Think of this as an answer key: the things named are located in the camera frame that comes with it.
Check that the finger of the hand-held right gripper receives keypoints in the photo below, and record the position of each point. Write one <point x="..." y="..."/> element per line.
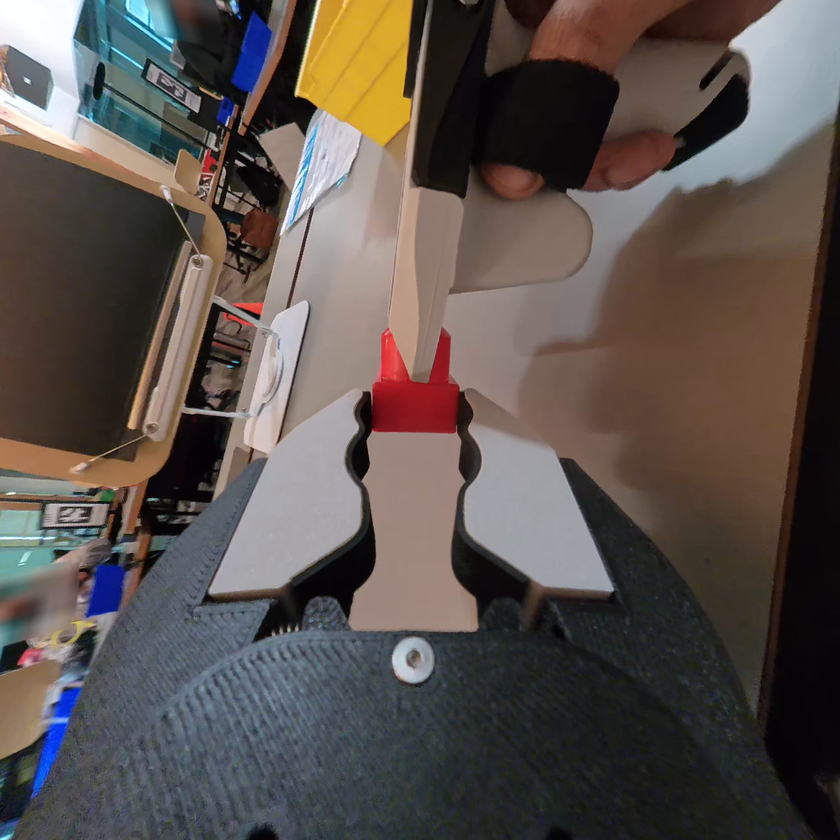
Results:
<point x="525" y="236"/>
<point x="423" y="262"/>

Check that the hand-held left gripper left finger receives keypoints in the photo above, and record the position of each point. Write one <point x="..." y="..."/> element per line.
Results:
<point x="295" y="518"/>

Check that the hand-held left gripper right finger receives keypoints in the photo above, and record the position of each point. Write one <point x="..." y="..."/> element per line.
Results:
<point x="531" y="518"/>

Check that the yellow plastic bin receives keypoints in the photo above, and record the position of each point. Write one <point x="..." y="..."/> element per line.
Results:
<point x="361" y="59"/>

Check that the red toy brick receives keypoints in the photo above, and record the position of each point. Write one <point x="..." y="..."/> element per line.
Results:
<point x="413" y="410"/>

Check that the grey desk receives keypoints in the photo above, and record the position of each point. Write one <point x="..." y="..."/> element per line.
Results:
<point x="656" y="394"/>

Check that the person's right hand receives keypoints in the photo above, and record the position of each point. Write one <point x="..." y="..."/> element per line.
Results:
<point x="590" y="33"/>

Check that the printed paper sheet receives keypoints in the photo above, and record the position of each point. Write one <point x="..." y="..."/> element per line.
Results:
<point x="321" y="164"/>

